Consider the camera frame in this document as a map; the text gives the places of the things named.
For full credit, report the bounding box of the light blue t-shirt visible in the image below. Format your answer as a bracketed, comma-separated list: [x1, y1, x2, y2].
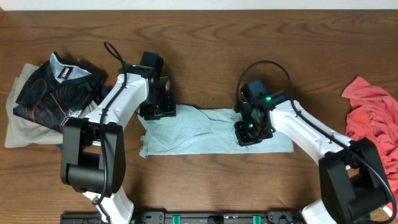
[139, 105, 294, 158]

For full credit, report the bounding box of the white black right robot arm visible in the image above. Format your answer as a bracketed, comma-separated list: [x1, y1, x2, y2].
[235, 80, 394, 223]

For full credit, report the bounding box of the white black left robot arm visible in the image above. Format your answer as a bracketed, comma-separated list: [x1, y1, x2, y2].
[60, 52, 176, 223]

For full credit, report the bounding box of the dark navy folded shirt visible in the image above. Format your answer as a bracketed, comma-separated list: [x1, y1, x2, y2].
[97, 86, 112, 105]

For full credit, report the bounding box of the black orange folded shirt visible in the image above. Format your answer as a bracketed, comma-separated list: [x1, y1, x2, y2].
[13, 52, 106, 133]

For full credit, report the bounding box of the red t-shirt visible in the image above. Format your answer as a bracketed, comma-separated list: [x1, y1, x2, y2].
[341, 77, 397, 197]

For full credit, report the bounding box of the beige folded shirt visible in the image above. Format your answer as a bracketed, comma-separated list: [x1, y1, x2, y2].
[5, 63, 93, 147]

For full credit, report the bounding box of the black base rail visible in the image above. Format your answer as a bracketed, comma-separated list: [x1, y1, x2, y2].
[60, 211, 305, 224]

